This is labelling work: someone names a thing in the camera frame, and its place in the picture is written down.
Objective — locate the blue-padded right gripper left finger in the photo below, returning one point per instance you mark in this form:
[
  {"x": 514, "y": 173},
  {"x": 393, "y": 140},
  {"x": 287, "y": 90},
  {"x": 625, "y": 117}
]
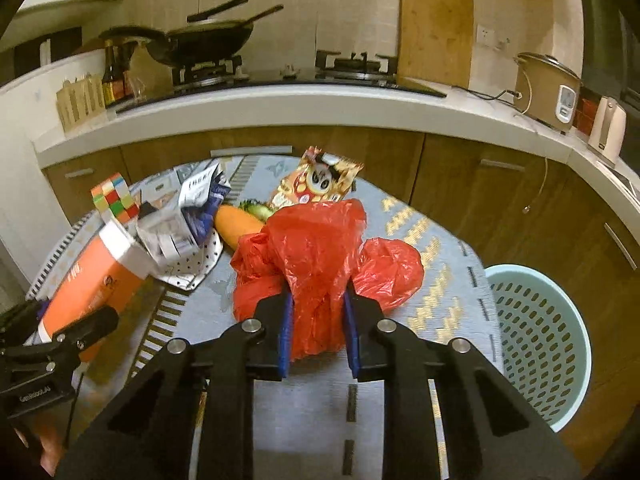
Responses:
[{"x": 191, "y": 407}]

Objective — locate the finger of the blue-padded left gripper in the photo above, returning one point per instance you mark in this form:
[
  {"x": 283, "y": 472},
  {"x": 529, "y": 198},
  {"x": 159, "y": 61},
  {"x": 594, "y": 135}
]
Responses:
[{"x": 80, "y": 338}]

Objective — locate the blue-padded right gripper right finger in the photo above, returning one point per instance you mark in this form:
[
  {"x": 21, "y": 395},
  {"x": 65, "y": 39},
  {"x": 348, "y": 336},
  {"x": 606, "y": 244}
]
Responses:
[{"x": 447, "y": 395}]

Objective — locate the heart patterned white box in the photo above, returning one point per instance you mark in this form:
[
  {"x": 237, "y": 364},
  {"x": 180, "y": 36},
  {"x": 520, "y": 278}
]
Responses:
[{"x": 188, "y": 272}]

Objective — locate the red plastic bag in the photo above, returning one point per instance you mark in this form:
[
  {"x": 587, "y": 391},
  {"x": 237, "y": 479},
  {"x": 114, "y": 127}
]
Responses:
[{"x": 317, "y": 250}]

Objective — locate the orange paper cup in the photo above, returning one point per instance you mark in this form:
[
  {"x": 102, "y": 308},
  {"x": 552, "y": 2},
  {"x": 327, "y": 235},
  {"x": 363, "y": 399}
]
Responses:
[{"x": 108, "y": 272}]

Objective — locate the light blue laundry basket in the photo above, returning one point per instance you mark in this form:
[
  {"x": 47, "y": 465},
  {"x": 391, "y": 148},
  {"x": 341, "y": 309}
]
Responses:
[{"x": 546, "y": 349}]

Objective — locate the rubik's cube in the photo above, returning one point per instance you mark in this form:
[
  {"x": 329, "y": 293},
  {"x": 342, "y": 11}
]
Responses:
[{"x": 113, "y": 200}]

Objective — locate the dark sauce bottle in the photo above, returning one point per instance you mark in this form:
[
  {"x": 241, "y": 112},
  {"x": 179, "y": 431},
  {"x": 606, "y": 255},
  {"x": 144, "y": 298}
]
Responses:
[{"x": 113, "y": 84}]

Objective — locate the black gas stove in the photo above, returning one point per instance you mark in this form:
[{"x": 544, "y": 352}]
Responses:
[{"x": 330, "y": 67}]

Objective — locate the panda snack bag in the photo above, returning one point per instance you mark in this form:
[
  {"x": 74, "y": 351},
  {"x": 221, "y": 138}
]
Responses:
[{"x": 318, "y": 177}]

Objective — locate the white electric kettle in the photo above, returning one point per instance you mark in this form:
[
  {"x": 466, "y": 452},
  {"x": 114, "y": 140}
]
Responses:
[{"x": 608, "y": 131}]

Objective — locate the black wok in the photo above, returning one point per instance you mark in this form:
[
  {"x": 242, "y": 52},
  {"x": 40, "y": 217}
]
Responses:
[{"x": 205, "y": 39}]

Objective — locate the beige rice cooker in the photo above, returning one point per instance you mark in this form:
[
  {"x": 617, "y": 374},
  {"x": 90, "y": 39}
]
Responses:
[{"x": 546, "y": 90}]

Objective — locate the wooden cutting board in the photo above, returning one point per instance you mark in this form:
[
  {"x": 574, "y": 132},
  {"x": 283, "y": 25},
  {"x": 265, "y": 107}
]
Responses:
[{"x": 435, "y": 40}]

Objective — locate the dark window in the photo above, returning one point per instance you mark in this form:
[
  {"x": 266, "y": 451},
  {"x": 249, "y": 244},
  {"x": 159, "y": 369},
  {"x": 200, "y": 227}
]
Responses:
[{"x": 611, "y": 55}]

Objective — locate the wall power socket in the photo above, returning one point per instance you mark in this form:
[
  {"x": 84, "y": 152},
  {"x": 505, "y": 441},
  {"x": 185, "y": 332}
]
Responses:
[{"x": 485, "y": 36}]

